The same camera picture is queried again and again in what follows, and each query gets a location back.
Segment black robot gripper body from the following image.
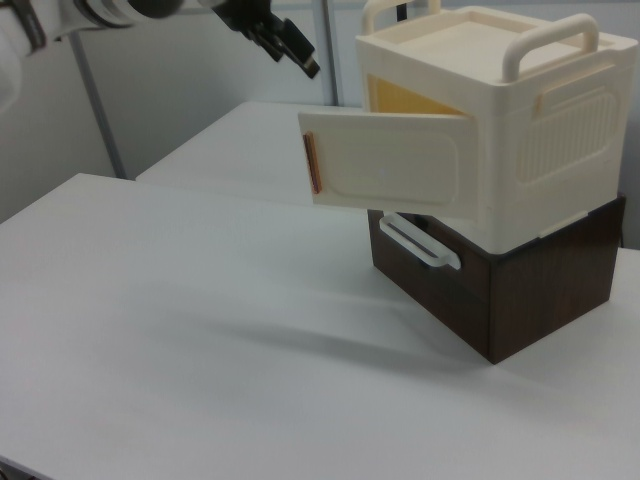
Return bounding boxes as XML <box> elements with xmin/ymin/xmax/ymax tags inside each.
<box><xmin>211</xmin><ymin>0</ymin><xmax>275</xmax><ymax>35</ymax></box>

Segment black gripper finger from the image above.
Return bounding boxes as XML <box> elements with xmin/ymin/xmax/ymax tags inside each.
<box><xmin>271</xmin><ymin>17</ymin><xmax>322</xmax><ymax>80</ymax></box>
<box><xmin>243</xmin><ymin>23</ymin><xmax>287</xmax><ymax>63</ymax></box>

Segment cream cabinet door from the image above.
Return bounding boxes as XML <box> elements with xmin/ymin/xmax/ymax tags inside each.
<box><xmin>297</xmin><ymin>110</ymin><xmax>479</xmax><ymax>222</ymax></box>

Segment cream plastic cabinet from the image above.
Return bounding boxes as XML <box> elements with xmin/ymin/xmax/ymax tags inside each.
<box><xmin>355</xmin><ymin>4</ymin><xmax>638</xmax><ymax>254</ymax></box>

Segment grey metal pole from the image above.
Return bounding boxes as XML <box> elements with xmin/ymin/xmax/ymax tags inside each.
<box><xmin>68</xmin><ymin>27</ymin><xmax>127</xmax><ymax>180</ymax></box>
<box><xmin>318</xmin><ymin>0</ymin><xmax>347</xmax><ymax>108</ymax></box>

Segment dark brown wooden box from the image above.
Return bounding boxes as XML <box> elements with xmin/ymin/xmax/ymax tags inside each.
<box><xmin>367</xmin><ymin>194</ymin><xmax>628</xmax><ymax>366</ymax></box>

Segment cream cabinet carry handle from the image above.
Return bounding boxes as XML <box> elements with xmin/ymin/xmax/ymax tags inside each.
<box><xmin>361</xmin><ymin>0</ymin><xmax>442</xmax><ymax>37</ymax></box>
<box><xmin>501</xmin><ymin>13</ymin><xmax>600</xmax><ymax>85</ymax></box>

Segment white box pull handle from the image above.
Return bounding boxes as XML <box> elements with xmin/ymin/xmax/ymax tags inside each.
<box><xmin>378</xmin><ymin>211</ymin><xmax>463</xmax><ymax>272</ymax></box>

